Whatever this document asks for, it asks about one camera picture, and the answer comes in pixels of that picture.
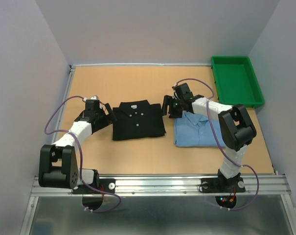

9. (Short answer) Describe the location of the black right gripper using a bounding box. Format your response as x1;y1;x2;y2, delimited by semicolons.
158;95;183;118

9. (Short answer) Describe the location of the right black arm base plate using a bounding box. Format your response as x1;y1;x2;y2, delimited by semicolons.
200;177;246;194

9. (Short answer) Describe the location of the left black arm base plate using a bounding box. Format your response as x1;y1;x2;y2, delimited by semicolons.
72;178;116;195

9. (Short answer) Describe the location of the black long sleeve shirt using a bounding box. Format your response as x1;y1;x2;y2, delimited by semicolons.
113;100;166;141

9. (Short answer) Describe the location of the aluminium table frame rail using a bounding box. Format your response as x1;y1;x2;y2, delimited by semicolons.
45;66;75;145

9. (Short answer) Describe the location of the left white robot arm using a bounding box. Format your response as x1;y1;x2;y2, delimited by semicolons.
38;95;116;189

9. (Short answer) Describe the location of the green plastic bin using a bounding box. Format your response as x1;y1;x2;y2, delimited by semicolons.
211;56;265;108

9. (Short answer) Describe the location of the light blue shirt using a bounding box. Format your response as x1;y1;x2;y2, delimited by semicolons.
174;112;218;147

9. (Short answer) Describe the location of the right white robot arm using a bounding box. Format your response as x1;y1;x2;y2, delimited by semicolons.
162;83;256;191

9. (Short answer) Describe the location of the front aluminium rail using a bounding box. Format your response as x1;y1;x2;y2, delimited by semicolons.
30;174;291;197

